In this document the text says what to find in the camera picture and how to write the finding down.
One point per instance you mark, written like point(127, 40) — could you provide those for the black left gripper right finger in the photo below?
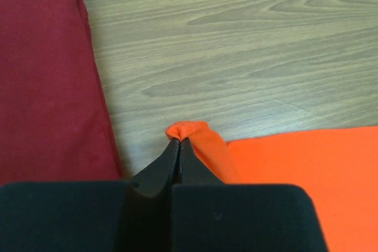
point(209, 215)

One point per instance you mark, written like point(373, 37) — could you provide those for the folded dark red t-shirt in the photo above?
point(55, 125)

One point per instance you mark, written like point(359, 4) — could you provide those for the orange t-shirt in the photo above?
point(336, 167)

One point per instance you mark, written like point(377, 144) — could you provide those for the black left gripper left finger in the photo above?
point(132, 215)

